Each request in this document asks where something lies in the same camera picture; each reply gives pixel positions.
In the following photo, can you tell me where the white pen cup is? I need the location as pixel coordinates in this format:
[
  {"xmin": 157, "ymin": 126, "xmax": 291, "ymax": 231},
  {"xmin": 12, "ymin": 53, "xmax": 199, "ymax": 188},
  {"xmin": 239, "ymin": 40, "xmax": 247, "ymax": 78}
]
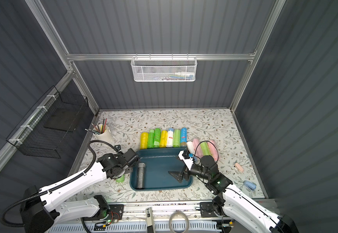
[{"xmin": 85, "ymin": 118, "xmax": 114, "ymax": 144}]

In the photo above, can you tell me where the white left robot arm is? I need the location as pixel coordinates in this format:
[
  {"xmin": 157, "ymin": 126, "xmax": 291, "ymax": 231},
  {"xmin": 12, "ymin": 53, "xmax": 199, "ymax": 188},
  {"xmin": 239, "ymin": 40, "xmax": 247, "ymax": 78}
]
[{"xmin": 0, "ymin": 143, "xmax": 139, "ymax": 233}]

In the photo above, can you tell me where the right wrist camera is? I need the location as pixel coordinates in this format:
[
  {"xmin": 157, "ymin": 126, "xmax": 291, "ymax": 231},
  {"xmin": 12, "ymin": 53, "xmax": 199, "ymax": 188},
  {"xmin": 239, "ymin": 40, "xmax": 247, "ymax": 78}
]
[{"xmin": 178, "ymin": 150, "xmax": 194, "ymax": 170}]

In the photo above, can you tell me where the black wire wall basket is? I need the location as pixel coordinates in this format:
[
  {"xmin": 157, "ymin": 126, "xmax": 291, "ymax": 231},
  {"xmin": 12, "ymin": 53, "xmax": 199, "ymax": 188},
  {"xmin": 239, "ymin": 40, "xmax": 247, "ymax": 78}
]
[{"xmin": 6, "ymin": 87, "xmax": 89, "ymax": 159}]

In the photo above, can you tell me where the pale green trash bag roll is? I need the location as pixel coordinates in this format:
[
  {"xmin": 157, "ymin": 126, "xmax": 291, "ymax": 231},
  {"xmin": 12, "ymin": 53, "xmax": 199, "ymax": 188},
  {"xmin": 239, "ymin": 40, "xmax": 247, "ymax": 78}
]
[{"xmin": 200, "ymin": 141, "xmax": 211, "ymax": 156}]

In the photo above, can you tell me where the bright green trash bag roll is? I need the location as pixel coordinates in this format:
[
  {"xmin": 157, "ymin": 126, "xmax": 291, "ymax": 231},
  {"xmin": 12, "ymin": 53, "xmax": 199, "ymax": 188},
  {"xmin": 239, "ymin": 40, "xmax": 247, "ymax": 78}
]
[{"xmin": 147, "ymin": 129, "xmax": 154, "ymax": 149}]

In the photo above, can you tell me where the yellow trash bag roll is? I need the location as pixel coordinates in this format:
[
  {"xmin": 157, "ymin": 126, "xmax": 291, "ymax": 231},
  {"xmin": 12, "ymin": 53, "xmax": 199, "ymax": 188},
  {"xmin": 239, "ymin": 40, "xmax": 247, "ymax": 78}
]
[
  {"xmin": 159, "ymin": 130, "xmax": 168, "ymax": 148},
  {"xmin": 140, "ymin": 132, "xmax": 149, "ymax": 150}
]

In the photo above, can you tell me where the tape roll ring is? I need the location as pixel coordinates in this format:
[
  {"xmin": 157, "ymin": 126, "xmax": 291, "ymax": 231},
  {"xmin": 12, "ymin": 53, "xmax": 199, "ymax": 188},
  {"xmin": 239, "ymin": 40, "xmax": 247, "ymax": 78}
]
[{"xmin": 168, "ymin": 211, "xmax": 190, "ymax": 233}]

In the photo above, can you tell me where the light green trash bag roll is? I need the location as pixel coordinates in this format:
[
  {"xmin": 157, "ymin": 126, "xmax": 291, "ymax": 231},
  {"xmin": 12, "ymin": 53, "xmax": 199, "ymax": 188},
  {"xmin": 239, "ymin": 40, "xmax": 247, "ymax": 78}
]
[{"xmin": 173, "ymin": 129, "xmax": 181, "ymax": 148}]

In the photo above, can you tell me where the teal plastic storage box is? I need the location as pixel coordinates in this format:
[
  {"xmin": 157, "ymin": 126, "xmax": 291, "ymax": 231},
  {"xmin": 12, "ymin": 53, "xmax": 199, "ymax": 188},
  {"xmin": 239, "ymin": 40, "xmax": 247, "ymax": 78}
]
[{"xmin": 130, "ymin": 148, "xmax": 193, "ymax": 191}]

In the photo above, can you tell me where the grey trash bag roll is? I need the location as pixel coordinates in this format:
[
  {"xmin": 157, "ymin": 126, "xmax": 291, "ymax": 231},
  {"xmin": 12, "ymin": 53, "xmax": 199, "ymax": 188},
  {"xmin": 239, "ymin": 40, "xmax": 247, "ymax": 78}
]
[{"xmin": 136, "ymin": 162, "xmax": 146, "ymax": 189}]

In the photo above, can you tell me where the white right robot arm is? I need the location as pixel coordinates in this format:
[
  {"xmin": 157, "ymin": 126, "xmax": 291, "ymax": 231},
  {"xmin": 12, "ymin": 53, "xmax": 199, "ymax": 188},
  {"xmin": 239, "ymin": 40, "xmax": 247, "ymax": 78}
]
[{"xmin": 169, "ymin": 150, "xmax": 299, "ymax": 233}]

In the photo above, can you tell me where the white wire wall basket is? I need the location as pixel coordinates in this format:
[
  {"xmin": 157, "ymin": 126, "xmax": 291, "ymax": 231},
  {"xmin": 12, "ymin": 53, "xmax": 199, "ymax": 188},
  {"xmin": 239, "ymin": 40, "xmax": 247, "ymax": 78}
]
[{"xmin": 131, "ymin": 57, "xmax": 198, "ymax": 82}]

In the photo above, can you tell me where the pink eraser block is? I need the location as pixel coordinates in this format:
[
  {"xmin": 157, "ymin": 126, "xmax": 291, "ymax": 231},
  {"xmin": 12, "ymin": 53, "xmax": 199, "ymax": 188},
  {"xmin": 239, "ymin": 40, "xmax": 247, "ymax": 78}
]
[{"xmin": 234, "ymin": 163, "xmax": 244, "ymax": 173}]

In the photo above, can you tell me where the left yellow trash bag roll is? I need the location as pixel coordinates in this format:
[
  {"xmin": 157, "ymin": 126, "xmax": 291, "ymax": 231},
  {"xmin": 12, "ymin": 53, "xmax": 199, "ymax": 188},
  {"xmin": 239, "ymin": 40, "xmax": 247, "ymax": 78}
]
[{"xmin": 140, "ymin": 132, "xmax": 149, "ymax": 150}]

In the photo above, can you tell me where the white blue trash bag roll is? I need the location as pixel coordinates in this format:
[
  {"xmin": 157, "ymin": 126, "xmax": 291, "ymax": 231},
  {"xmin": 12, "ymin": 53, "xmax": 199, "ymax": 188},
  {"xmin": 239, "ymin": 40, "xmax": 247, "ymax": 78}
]
[{"xmin": 166, "ymin": 128, "xmax": 174, "ymax": 148}]

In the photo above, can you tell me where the blue small object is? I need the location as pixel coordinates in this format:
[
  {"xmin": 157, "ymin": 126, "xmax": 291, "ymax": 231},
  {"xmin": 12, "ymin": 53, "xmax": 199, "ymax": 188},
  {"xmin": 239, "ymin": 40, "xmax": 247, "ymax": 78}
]
[{"xmin": 243, "ymin": 180, "xmax": 257, "ymax": 191}]

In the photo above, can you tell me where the dark green trash bag roll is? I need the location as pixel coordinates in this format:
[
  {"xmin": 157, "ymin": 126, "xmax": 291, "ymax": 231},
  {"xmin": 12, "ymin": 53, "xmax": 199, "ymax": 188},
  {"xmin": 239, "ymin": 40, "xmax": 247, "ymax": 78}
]
[{"xmin": 153, "ymin": 128, "xmax": 161, "ymax": 148}]

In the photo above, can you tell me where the pink trash bag roll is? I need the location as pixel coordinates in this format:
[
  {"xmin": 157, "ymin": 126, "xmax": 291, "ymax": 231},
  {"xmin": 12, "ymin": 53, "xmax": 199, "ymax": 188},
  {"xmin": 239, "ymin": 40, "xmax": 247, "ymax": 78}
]
[
  {"xmin": 192, "ymin": 138, "xmax": 204, "ymax": 158},
  {"xmin": 207, "ymin": 140, "xmax": 219, "ymax": 162}
]

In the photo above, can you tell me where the grey handheld device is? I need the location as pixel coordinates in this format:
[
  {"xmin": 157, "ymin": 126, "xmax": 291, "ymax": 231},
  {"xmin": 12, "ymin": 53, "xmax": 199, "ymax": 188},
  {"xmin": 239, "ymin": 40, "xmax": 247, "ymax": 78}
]
[{"xmin": 145, "ymin": 207, "xmax": 155, "ymax": 233}]

